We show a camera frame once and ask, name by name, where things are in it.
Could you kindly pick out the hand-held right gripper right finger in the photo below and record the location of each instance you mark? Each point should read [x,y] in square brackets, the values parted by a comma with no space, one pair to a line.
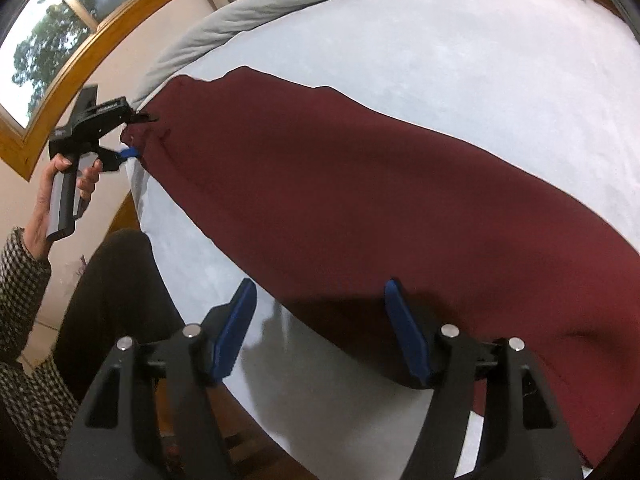
[405,330]

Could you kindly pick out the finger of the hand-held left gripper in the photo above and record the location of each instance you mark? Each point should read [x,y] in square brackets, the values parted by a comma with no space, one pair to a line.
[129,152]
[145,118]

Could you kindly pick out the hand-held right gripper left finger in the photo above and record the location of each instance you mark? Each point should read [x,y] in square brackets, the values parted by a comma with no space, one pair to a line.
[235,330]

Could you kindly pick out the maroon pants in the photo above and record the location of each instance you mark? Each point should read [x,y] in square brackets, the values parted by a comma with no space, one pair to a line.
[350,185]

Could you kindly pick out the person's left forearm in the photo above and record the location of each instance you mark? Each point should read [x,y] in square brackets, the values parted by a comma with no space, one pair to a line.
[22,290]

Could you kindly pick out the person's left hand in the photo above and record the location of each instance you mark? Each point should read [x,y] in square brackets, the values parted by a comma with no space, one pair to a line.
[36,220]

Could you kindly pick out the wooden framed window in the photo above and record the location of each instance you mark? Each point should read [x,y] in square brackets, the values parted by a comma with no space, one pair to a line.
[55,35]

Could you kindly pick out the grey duvet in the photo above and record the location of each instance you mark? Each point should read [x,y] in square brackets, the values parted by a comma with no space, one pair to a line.
[225,25]

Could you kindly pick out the person's black trouser leg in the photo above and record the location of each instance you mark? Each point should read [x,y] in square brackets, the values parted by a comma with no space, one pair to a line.
[115,300]

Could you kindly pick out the person's checkered jacket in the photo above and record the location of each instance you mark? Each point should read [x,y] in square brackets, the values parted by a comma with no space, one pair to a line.
[35,410]

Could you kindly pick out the bed with light blue sheet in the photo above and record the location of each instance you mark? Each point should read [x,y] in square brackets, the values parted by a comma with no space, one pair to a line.
[450,50]

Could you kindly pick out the wooden bed frame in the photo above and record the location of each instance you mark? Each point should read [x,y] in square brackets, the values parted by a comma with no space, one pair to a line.
[125,215]

